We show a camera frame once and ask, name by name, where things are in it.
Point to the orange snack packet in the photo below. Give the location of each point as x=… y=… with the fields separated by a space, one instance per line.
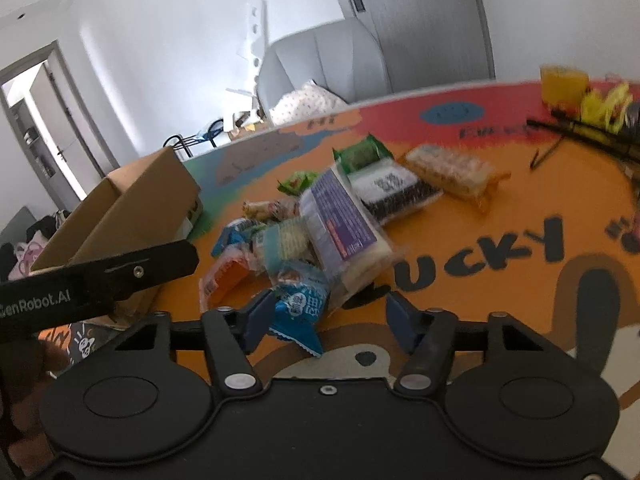
x=227 y=275

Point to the worn cardboard box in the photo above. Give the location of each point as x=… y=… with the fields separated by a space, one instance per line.
x=250 y=132

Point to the black and white snack packet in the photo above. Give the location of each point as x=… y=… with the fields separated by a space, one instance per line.
x=392 y=190

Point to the colourful printed table mat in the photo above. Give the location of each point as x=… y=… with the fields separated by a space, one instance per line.
x=450 y=250

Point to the large purple label snack packet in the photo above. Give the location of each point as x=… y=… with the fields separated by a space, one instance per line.
x=340 y=220

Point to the clear peanut snack packet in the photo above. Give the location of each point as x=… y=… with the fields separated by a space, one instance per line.
x=265 y=209

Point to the blue item on rack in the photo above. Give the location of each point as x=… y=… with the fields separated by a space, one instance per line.
x=210 y=131

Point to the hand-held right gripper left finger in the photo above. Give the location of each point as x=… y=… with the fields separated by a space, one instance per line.
x=259 y=317

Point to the grey door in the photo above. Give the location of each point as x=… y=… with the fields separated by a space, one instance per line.
x=415 y=25

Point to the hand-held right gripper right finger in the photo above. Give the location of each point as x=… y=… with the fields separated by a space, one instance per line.
x=402 y=317

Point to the bright green snack packet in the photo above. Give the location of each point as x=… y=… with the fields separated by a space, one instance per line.
x=299 y=182

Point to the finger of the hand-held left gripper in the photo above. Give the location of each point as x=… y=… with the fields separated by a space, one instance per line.
x=100 y=277

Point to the dark green snack packet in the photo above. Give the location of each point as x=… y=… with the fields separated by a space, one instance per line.
x=362 y=152

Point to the pink bag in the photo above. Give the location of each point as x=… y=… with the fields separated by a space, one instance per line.
x=27 y=257

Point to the light blue snack packet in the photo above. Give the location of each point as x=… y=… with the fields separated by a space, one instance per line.
x=232 y=237

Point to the pale teal snack packet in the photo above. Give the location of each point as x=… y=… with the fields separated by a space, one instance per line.
x=285 y=242

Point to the dotted white pillow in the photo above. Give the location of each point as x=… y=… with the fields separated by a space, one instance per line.
x=305 y=102

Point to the beige cracker packet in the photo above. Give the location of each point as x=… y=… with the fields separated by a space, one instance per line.
x=452 y=170

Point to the dark clothes pile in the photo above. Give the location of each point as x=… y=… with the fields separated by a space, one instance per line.
x=50 y=225

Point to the white board with holes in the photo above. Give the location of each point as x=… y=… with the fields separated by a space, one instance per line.
x=255 y=40

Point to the yellow plastic toy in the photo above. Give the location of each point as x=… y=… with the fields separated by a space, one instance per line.
x=605 y=105

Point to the grey armchair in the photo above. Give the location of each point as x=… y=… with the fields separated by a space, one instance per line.
x=340 y=60

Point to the white interior door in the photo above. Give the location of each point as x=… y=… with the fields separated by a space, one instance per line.
x=70 y=125

